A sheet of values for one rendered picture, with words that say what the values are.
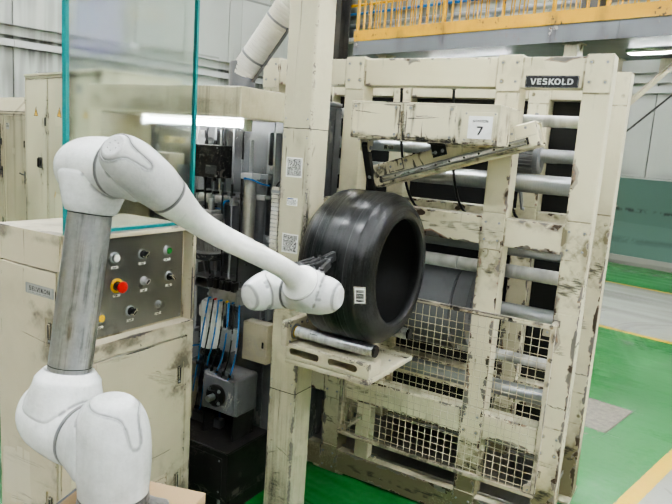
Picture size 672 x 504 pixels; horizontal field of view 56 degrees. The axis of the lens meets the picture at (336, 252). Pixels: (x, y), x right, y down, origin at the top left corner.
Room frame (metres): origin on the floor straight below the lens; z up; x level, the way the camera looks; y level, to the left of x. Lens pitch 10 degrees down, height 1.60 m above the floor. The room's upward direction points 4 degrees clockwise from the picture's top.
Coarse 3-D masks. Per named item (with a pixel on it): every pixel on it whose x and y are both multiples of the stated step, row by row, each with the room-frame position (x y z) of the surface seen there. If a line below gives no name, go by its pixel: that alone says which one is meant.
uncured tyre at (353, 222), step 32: (352, 192) 2.27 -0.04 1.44; (384, 192) 2.27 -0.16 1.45; (320, 224) 2.15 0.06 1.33; (352, 224) 2.10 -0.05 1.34; (384, 224) 2.12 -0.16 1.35; (416, 224) 2.33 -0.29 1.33; (352, 256) 2.04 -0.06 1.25; (384, 256) 2.57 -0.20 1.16; (416, 256) 2.48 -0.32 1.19; (352, 288) 2.03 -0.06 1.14; (384, 288) 2.52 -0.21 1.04; (416, 288) 2.39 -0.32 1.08; (320, 320) 2.15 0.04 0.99; (352, 320) 2.07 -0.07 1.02; (384, 320) 2.40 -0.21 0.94
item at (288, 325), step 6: (294, 318) 2.30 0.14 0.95; (300, 318) 2.32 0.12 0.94; (306, 318) 2.36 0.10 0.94; (282, 324) 2.26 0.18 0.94; (288, 324) 2.25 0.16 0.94; (294, 324) 2.29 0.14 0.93; (300, 324) 2.32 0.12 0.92; (306, 324) 2.36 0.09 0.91; (312, 324) 2.39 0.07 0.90; (282, 330) 2.26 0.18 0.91; (288, 330) 2.25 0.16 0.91; (318, 330) 2.44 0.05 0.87; (282, 336) 2.26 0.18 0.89; (288, 336) 2.26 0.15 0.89; (282, 342) 2.25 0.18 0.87; (288, 342) 2.26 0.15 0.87
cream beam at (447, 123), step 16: (352, 112) 2.57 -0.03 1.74; (368, 112) 2.53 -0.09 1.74; (384, 112) 2.50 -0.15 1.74; (400, 112) 2.46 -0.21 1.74; (416, 112) 2.43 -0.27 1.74; (432, 112) 2.39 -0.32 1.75; (448, 112) 2.36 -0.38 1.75; (464, 112) 2.33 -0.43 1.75; (480, 112) 2.30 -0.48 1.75; (496, 112) 2.27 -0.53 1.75; (512, 112) 2.39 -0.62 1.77; (352, 128) 2.57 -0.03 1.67; (368, 128) 2.53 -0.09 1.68; (384, 128) 2.49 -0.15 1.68; (400, 128) 2.46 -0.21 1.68; (416, 128) 2.42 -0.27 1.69; (432, 128) 2.39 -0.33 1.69; (448, 128) 2.36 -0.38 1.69; (464, 128) 2.33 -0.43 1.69; (496, 128) 2.27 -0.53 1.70; (448, 144) 2.48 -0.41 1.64; (464, 144) 2.37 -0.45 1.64; (480, 144) 2.30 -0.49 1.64; (496, 144) 2.27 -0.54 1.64
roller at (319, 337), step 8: (296, 328) 2.28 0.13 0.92; (304, 328) 2.27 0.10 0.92; (296, 336) 2.27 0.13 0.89; (304, 336) 2.25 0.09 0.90; (312, 336) 2.23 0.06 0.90; (320, 336) 2.22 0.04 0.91; (328, 336) 2.21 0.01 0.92; (336, 336) 2.20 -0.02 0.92; (328, 344) 2.20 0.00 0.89; (336, 344) 2.18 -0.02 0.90; (344, 344) 2.16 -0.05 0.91; (352, 344) 2.15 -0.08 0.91; (360, 344) 2.14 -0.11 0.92; (368, 344) 2.13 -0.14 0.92; (360, 352) 2.13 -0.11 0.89; (368, 352) 2.11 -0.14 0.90; (376, 352) 2.12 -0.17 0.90
